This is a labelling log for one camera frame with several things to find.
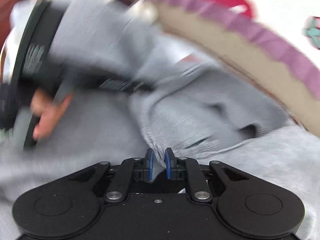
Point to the bear print quilt purple trim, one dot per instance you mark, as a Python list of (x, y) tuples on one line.
[(288, 30)]

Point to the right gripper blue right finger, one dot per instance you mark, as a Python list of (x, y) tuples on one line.
[(188, 170)]

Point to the grey sweater with black cat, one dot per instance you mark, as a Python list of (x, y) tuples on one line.
[(199, 110)]

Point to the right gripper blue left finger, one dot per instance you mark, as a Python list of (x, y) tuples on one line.
[(130, 171)]

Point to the person's left hand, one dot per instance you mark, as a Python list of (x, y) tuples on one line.
[(48, 112)]

